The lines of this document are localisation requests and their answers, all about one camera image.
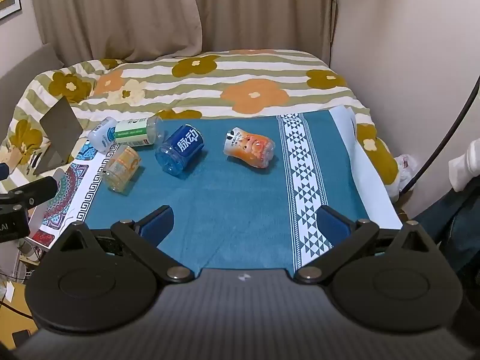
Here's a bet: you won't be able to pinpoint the beige curtain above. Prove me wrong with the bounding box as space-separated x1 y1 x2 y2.
28 0 335 65

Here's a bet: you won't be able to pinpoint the teal patterned towel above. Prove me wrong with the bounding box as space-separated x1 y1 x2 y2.
84 110 404 275

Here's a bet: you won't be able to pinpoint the blue labelled plastic bottle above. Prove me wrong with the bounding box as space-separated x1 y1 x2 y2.
155 124 205 176

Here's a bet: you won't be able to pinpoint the floral striped blanket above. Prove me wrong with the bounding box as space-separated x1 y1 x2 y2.
0 49 400 200

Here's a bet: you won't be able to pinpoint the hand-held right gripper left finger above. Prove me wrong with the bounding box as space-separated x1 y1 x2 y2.
50 205 196 286

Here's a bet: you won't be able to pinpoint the person's blue jeans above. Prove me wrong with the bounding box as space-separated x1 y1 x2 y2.
412 183 480 284

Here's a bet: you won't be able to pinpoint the green label clear bottle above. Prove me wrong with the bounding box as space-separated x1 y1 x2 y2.
113 116 165 147

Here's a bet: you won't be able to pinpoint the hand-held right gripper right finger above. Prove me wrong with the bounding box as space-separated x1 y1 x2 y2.
292 205 432 286

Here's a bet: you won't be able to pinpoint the mandala patterned mat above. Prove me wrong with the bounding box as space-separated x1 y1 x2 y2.
32 139 121 250

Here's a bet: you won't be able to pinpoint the small white blue bottle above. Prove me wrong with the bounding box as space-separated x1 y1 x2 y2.
87 117 119 154

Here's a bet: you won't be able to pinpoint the grey upholstered headboard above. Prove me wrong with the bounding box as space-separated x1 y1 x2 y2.
0 43 65 95

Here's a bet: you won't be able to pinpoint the person's white sleeve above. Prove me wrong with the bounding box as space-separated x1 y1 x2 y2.
448 140 480 193

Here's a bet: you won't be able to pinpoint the orange cartoon bottle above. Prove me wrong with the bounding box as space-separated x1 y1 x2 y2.
224 127 276 170

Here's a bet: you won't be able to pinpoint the white plastic bag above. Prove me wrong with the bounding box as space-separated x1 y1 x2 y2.
385 154 419 200

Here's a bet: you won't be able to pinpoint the yellow labelled clear bottle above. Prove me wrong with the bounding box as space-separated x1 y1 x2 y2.
102 145 143 195

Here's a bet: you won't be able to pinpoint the black cable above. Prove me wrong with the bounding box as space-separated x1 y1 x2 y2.
397 79 480 196

